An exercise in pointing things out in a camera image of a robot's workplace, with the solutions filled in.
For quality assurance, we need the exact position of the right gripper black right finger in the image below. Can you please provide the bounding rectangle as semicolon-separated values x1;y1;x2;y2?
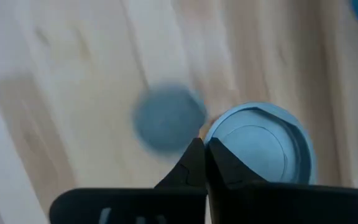
205;138;358;224

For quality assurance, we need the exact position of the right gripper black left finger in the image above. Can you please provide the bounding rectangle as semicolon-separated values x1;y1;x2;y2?
48;138;207;224

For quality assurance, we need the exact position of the orange circle-patterned can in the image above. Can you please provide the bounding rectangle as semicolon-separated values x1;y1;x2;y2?
203;101;318;186

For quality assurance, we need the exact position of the small Rings labelled can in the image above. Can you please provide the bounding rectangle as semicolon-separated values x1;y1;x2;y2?
132;82;208;156

